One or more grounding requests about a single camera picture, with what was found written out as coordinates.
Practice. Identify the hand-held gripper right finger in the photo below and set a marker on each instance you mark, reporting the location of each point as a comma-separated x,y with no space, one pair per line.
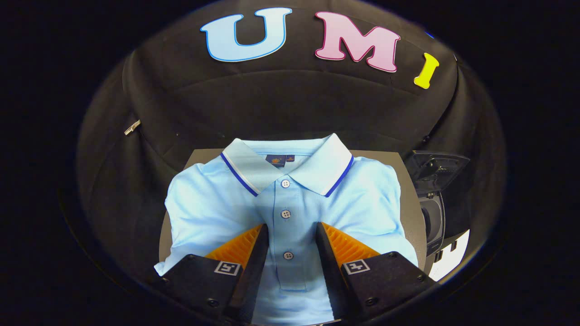
333,276

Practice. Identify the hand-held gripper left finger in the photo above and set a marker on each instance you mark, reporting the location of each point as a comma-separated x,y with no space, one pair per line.
249,276

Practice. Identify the light blue polo shirt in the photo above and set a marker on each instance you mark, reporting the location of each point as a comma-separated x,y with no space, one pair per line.
217,203

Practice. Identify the black backdrop cloth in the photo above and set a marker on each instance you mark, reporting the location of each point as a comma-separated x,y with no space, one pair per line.
272,99

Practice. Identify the silver clip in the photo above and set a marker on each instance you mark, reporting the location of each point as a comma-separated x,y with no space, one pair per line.
132,127

